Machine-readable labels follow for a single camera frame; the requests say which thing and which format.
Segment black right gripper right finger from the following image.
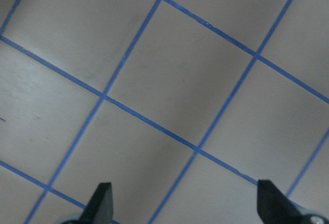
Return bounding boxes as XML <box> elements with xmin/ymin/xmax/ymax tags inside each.
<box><xmin>257</xmin><ymin>180</ymin><xmax>303</xmax><ymax>224</ymax></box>

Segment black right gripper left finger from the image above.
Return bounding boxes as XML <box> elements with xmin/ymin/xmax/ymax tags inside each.
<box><xmin>77</xmin><ymin>182</ymin><xmax>114</xmax><ymax>224</ymax></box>

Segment brown paper table cover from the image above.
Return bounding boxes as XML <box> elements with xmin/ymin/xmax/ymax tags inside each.
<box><xmin>1</xmin><ymin>0</ymin><xmax>328</xmax><ymax>223</ymax></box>

